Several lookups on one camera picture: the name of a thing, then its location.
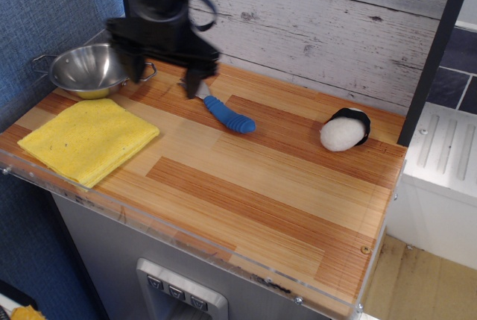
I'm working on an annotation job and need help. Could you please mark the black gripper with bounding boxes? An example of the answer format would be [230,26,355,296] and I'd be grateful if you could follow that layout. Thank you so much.
[106,17,220,99]

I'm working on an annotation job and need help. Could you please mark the blue handled metal fork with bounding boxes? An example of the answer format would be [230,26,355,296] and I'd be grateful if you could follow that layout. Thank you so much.
[195,81,256,134]

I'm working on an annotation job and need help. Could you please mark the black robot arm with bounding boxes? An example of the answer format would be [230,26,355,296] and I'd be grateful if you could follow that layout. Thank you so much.
[106,0,220,98]

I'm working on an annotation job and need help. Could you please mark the yellow folded towel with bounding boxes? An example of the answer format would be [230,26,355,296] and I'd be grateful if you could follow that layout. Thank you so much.
[17,98,159,188]

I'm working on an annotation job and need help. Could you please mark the grey toy fridge cabinet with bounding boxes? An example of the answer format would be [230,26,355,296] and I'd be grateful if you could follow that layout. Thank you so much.
[53,192,361,319]

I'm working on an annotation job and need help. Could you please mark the white and black plush toy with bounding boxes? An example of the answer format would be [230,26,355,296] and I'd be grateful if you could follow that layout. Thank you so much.
[320,107,371,152]

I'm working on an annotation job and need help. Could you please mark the silver dispenser button panel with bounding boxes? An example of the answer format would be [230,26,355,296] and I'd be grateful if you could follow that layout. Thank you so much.
[136,258,229,319]

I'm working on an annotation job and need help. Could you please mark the clear acrylic table edge guard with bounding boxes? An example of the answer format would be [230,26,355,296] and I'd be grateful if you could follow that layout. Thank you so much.
[0,148,408,317]

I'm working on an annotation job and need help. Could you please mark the yellow object at bottom corner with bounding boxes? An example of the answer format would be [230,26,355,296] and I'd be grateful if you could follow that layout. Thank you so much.
[10,306,46,320]

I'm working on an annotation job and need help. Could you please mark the white ridged side unit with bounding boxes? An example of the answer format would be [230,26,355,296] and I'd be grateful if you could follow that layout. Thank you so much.
[387,103,476,269]

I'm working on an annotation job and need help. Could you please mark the stainless steel bowl with handles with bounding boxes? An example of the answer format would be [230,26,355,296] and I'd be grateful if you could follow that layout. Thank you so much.
[31,43,157,100]

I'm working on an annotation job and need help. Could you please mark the dark right vertical post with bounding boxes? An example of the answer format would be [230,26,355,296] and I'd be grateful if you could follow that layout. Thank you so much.
[397,0,464,147]

